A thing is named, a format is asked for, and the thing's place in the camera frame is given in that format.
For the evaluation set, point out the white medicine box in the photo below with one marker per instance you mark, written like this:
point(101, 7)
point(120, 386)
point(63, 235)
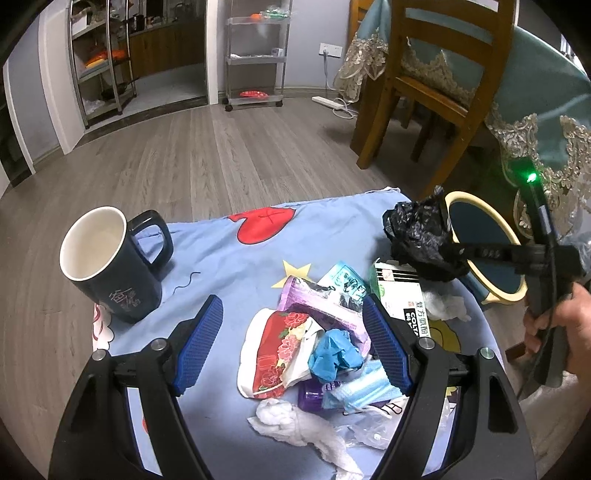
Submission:
point(399, 290)

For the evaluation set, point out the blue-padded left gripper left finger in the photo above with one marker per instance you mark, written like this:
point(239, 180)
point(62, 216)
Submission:
point(95, 438)

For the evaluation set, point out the light blue face mask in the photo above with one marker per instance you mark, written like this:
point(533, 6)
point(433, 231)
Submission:
point(368, 386)

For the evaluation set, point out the wooden dining chair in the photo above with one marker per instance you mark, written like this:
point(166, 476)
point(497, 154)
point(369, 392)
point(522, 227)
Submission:
point(447, 56)

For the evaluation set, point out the purple small packet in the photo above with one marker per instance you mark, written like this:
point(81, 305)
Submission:
point(311, 393)

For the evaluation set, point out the purple snack wrapper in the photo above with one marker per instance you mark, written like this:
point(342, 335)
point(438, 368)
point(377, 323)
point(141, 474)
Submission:
point(324, 306)

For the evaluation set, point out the metal kitchen storage rack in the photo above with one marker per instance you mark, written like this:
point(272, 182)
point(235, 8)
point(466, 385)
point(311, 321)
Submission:
point(100, 57)

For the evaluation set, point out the red floral white wrapper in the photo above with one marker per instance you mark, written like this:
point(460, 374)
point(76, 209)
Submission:
point(275, 353)

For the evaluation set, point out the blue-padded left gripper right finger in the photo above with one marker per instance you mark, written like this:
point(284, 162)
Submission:
point(489, 437)

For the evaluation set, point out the dark blue ceramic mug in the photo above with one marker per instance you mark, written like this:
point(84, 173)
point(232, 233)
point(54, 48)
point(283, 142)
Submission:
point(100, 256)

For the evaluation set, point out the white tissue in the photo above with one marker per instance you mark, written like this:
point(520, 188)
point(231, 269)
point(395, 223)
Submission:
point(285, 422)

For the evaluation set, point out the white power strip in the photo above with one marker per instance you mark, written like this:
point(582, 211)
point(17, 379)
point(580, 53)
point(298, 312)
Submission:
point(332, 104)

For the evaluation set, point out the black plastic bag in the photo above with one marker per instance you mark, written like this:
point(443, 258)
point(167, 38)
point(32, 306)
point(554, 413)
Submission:
point(421, 236)

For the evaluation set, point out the blue crumpled glove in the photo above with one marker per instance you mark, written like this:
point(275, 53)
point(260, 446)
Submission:
point(334, 352)

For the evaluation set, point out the person's right hand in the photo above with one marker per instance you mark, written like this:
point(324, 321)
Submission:
point(574, 315)

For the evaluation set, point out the teal foil packet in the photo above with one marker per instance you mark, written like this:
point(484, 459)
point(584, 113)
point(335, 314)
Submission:
point(347, 287)

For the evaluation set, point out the yellow-rimmed teal trash bin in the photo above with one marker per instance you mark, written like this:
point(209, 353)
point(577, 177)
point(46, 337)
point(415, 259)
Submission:
point(487, 243)

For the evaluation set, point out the grey rolling shelf cart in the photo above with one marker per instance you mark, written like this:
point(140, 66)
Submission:
point(255, 60)

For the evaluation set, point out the clear plastic film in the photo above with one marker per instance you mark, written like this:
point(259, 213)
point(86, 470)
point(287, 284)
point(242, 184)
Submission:
point(374, 427)

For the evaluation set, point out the light blue cartoon cloth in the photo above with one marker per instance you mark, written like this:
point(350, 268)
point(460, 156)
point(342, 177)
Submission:
point(241, 259)

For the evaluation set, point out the teal lace-trimmed tablecloth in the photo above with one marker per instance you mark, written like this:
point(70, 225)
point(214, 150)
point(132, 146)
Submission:
point(541, 110)

